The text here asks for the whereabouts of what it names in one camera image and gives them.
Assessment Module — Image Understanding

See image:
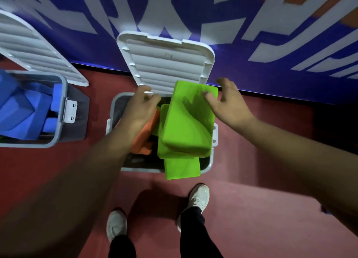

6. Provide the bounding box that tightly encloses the person's right black trouser leg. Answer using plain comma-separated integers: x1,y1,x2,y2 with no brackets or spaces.
180,206,224,258

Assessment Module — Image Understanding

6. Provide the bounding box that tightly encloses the person's left forearm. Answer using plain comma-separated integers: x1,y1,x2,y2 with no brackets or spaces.
0,125,147,258

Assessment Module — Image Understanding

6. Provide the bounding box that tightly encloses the person's left black trouser leg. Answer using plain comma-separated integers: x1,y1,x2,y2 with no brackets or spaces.
108,234,137,258

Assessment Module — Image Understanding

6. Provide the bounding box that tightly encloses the blue foam block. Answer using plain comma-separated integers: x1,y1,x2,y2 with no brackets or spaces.
24,82,55,133
42,83,63,134
0,69,36,140

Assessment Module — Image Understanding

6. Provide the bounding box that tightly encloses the person's left hand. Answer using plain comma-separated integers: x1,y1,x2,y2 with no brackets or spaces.
117,86,162,139

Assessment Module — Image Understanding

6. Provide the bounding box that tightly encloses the white ribbed bin lid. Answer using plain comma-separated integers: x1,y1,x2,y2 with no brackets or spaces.
116,31,216,96
0,10,90,87

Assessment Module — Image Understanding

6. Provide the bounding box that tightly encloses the grey plastic storage bin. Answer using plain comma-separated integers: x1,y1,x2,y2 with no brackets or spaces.
106,92,219,174
0,70,90,149

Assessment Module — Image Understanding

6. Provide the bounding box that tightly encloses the green foam block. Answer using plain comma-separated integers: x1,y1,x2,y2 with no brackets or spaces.
164,156,201,180
162,81,219,158
157,104,202,160

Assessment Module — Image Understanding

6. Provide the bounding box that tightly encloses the person's right hand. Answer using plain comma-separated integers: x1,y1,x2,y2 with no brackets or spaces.
202,78,256,131

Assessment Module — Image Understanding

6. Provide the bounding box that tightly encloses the person's right forearm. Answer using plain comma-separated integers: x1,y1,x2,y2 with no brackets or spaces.
238,117,358,237

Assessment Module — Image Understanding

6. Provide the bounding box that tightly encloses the person's right white shoe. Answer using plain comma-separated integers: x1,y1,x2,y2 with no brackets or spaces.
176,184,210,233

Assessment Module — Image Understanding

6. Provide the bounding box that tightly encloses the person's left white shoe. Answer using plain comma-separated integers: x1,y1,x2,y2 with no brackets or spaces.
106,209,128,243

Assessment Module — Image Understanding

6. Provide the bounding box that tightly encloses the person's white shoe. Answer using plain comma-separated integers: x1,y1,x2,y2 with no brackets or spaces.
106,209,128,243
176,184,210,233

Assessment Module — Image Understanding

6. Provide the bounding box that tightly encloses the person's black trouser leg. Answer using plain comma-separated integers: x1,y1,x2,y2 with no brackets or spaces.
108,234,137,258
180,206,224,258

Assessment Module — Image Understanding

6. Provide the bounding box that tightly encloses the orange foam block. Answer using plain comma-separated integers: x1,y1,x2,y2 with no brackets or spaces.
115,109,161,155

